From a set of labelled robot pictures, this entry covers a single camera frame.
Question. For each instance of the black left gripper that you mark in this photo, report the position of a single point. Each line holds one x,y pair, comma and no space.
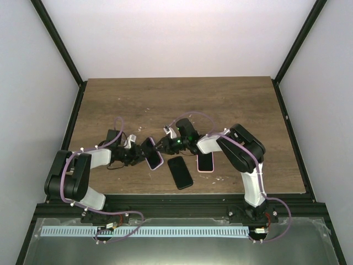
137,156

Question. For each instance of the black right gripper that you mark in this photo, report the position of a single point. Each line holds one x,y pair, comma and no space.
166,147

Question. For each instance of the dark red smartphone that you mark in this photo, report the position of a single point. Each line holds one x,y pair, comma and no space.
153,153

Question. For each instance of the lavender phone case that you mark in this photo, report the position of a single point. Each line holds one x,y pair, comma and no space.
153,154

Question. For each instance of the black smartphone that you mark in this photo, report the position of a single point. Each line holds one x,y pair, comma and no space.
180,172

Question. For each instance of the black phone case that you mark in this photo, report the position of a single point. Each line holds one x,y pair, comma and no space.
180,172

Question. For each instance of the pink phone case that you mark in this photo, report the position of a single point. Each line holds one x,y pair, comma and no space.
205,163

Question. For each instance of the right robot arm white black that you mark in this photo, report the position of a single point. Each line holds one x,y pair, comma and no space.
243,150

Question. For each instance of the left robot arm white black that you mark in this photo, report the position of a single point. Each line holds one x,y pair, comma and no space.
69,174

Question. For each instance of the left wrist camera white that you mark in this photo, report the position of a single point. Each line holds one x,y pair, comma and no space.
131,139

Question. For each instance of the white slotted cable duct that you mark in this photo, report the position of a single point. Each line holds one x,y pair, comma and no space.
151,231

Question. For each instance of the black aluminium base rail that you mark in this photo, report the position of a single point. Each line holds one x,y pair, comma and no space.
216,206

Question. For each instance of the left black frame post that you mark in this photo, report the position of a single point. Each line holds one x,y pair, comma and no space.
56,38

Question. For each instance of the black frame post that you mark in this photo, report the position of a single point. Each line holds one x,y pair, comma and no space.
300,38
56,38

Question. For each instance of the right black frame post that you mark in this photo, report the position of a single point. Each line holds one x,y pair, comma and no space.
300,38

